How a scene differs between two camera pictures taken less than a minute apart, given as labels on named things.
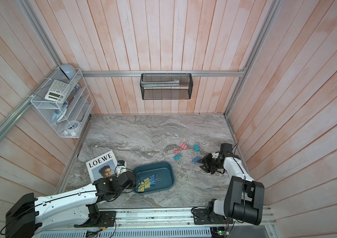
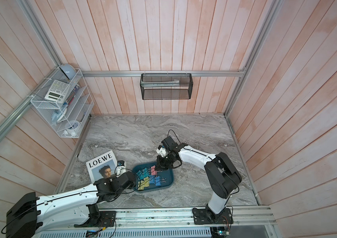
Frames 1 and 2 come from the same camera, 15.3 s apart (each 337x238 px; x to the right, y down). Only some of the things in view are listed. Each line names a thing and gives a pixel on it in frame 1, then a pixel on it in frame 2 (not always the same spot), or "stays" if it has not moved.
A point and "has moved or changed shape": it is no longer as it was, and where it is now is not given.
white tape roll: x=72 y=127 stays
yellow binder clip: x=147 y=183 stays
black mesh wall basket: x=166 y=86 stays
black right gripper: x=206 y=158 -> x=159 y=163
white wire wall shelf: x=65 y=100 stays
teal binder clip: x=196 y=148 -> x=145 y=172
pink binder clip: x=183 y=145 has moved or changed shape
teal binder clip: x=177 y=156 has moved or changed shape
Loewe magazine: x=102 y=167 stays
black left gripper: x=131 y=185 stays
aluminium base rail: x=242 y=217 stays
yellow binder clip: x=141 y=186 stays
